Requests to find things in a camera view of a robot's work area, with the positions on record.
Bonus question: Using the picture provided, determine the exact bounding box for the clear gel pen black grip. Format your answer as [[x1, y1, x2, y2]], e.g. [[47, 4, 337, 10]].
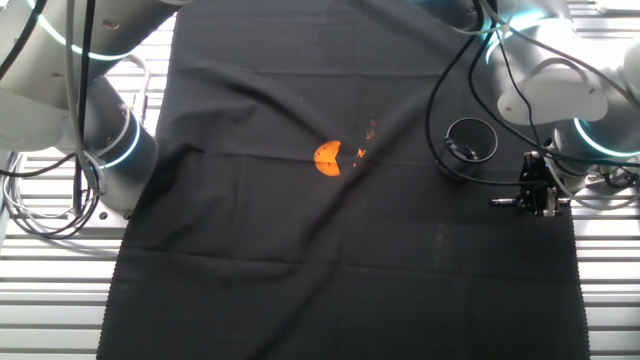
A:
[[490, 197, 572, 208], [447, 139, 476, 157], [448, 143, 479, 163]]

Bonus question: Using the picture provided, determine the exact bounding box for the metal camera bracket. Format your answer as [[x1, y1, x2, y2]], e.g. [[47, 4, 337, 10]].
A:
[[585, 173, 640, 192]]

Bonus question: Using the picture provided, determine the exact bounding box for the long black gripper cable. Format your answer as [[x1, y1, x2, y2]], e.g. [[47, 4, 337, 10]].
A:
[[467, 0, 640, 169], [424, 0, 531, 189]]

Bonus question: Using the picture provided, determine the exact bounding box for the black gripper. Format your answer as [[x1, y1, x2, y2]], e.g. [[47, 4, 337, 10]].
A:
[[517, 151, 561, 219]]

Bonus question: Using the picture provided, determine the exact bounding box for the black mesh pen holder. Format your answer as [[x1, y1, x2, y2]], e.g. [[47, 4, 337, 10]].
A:
[[435, 117, 500, 182]]

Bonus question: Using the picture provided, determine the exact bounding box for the grey base hose with connector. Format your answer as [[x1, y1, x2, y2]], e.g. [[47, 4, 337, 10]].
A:
[[122, 52, 152, 126]]

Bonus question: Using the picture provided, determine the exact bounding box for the black table cloth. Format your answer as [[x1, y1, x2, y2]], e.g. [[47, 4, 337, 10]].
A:
[[96, 0, 591, 360]]

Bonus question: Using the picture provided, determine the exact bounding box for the orange round patch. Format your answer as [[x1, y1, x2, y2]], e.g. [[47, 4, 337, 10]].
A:
[[313, 139, 343, 178]]

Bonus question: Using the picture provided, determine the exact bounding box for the grey coiled base cable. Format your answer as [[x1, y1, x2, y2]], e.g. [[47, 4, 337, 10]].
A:
[[2, 149, 106, 237]]

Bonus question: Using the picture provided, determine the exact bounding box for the black base cable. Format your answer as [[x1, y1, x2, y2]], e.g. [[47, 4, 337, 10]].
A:
[[0, 0, 104, 237]]

